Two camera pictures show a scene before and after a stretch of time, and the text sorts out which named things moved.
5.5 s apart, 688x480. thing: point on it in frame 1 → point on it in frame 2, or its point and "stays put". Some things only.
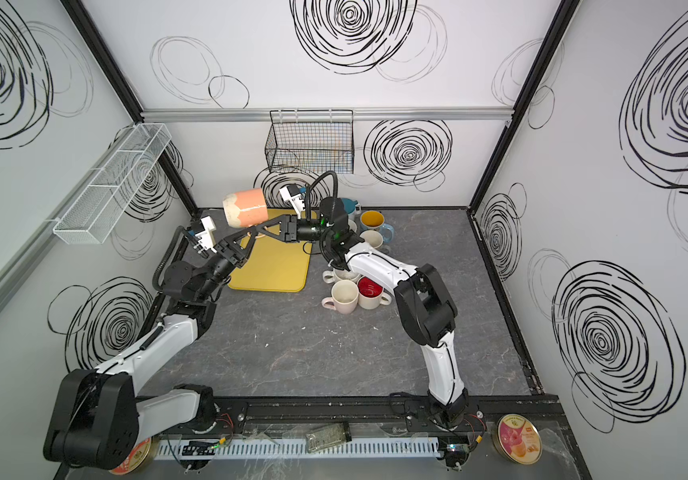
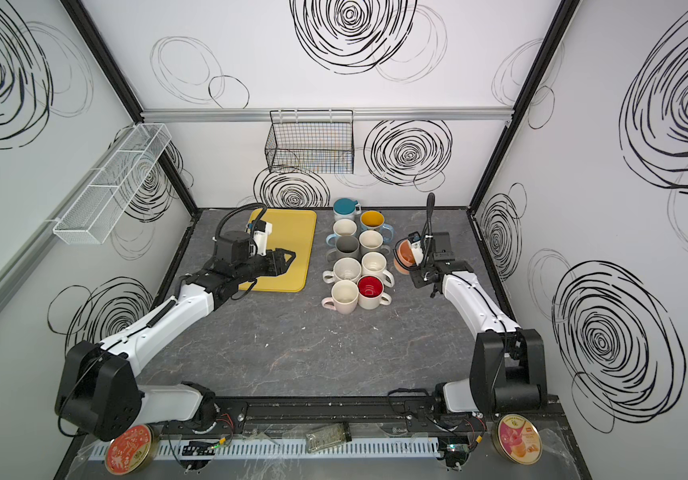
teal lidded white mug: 351,206 stays put
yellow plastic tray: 272,265 stays put
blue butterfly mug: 374,220 stays put
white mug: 371,294 stays put
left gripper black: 225,253 → 270,264
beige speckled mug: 332,276 stays put
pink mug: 344,297 stays put
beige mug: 245,208 → 404,259
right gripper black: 290,228 → 430,240
